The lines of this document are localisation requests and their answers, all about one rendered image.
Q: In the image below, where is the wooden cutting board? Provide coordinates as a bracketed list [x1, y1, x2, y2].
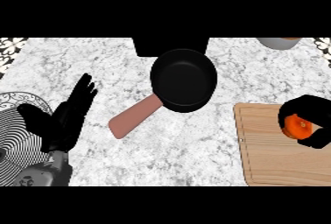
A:
[232, 101, 331, 187]

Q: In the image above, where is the black box appliance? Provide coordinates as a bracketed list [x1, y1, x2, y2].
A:
[131, 37, 212, 58]

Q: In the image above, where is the black and white patterned plate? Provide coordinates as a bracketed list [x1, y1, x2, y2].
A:
[0, 91, 57, 187]

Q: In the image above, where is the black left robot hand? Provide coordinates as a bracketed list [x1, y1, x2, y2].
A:
[15, 73, 100, 153]

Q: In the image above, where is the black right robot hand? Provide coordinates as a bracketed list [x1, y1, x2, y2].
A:
[277, 94, 331, 150]

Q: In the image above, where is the black pan with pink handle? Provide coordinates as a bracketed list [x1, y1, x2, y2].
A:
[108, 48, 219, 140]

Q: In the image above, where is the orange squash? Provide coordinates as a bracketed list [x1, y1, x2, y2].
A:
[283, 114, 315, 141]

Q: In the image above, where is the grey pot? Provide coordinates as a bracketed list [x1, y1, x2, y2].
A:
[256, 37, 303, 51]

